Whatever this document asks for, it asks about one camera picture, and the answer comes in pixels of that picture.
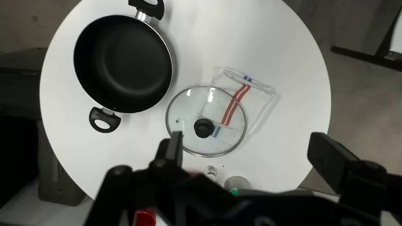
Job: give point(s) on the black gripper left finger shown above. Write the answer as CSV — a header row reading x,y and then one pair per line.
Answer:
x,y
176,146

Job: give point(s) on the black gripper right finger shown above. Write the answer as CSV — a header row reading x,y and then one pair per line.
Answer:
x,y
334,161

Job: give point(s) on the gray bin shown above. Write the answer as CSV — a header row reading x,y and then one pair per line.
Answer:
x,y
57,180

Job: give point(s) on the glass lid with black knob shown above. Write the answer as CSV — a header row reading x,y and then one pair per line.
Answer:
x,y
189,109

